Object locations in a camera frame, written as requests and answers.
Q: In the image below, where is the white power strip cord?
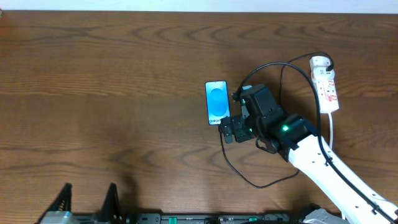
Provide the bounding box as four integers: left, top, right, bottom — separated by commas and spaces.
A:
326, 112, 335, 150

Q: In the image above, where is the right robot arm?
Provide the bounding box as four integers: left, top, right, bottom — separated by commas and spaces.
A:
219, 84, 397, 223

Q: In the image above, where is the black USB charging cable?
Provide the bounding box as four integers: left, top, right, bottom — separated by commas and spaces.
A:
218, 51, 335, 190

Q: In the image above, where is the blue Galaxy smartphone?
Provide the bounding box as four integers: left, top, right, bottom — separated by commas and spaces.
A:
205, 80, 230, 126

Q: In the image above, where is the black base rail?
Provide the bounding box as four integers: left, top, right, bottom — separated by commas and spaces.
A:
125, 213, 302, 224

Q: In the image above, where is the white power strip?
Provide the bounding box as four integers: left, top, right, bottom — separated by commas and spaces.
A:
310, 56, 340, 114

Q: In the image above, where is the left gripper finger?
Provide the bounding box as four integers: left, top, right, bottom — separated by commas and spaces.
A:
47, 183, 72, 212
98, 183, 121, 218

